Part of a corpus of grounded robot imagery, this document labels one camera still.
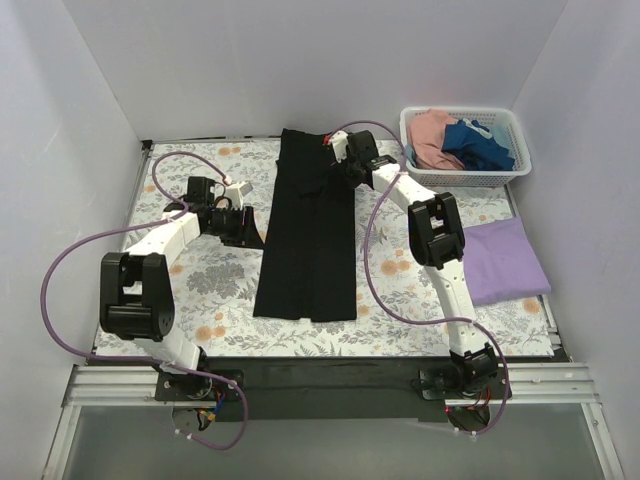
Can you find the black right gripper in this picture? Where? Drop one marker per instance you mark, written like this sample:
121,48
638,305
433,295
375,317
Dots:
351,172

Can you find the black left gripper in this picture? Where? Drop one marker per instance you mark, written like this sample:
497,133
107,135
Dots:
245,225

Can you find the black t shirt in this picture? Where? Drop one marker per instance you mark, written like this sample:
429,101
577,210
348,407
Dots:
308,267

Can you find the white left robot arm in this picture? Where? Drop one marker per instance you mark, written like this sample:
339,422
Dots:
136,297

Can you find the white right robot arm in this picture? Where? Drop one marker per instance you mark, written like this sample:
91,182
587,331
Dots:
436,242

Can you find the pink t shirt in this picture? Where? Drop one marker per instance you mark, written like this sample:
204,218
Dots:
426,133

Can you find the white plastic laundry basket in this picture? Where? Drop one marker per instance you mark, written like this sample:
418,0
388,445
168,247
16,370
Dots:
506,129

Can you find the blue t shirt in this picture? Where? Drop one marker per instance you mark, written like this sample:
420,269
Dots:
475,147

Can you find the folded purple t shirt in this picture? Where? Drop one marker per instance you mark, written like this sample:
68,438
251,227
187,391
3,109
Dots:
500,264

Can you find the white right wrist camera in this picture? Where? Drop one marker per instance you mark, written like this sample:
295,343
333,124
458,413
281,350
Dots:
338,141

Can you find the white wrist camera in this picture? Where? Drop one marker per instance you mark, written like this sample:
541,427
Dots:
236,193
338,141

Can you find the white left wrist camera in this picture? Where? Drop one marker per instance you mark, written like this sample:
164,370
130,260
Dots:
236,193

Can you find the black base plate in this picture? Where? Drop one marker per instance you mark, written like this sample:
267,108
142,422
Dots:
295,388

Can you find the aluminium frame rail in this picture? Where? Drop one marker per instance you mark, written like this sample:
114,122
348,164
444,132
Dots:
135,386

